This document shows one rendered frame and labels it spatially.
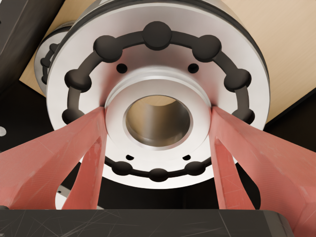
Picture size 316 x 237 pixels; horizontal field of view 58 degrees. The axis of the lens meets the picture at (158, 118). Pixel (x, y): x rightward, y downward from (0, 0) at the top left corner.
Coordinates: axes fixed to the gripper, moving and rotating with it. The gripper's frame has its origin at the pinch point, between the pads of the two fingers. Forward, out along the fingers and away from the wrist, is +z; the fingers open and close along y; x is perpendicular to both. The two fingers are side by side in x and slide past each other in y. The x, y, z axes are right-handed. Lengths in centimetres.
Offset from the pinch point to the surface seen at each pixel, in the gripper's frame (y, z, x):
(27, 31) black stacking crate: 10.9, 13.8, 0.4
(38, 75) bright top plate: 12.5, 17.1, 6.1
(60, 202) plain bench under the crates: 23, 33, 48
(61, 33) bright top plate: 9.2, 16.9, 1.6
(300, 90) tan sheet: -15.8, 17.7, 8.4
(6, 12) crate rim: 10.3, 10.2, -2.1
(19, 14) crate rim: 9.4, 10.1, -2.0
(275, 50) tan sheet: -12.1, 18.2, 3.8
